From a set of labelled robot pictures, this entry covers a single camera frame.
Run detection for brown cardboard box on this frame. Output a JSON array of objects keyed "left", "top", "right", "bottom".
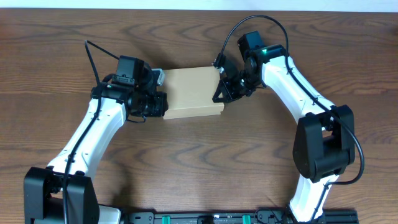
[{"left": 162, "top": 67, "right": 224, "bottom": 119}]

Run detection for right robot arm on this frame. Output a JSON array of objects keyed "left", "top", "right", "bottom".
[{"left": 212, "top": 31, "right": 358, "bottom": 223}]

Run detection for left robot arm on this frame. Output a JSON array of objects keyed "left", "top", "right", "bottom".
[{"left": 24, "top": 55, "right": 168, "bottom": 223}]

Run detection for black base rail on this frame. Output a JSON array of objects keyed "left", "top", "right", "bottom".
[{"left": 120, "top": 209, "right": 359, "bottom": 224}]

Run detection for right black cable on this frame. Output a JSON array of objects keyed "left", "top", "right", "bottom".
[{"left": 219, "top": 14, "right": 366, "bottom": 224}]

